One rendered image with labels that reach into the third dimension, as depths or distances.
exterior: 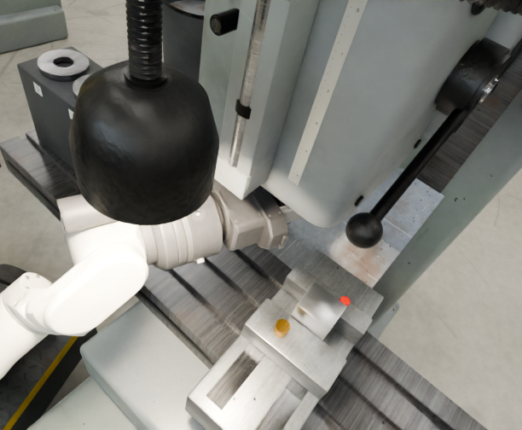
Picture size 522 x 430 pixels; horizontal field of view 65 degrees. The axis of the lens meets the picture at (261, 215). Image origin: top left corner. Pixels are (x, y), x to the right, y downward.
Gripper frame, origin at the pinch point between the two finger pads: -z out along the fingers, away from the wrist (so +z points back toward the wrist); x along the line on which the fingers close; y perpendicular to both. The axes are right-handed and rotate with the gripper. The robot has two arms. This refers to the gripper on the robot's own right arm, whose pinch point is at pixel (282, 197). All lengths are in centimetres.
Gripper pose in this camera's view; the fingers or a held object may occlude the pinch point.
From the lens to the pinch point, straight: 54.6
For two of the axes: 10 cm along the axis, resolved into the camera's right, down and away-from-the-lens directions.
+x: -4.7, -7.3, 4.9
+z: -8.6, 2.6, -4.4
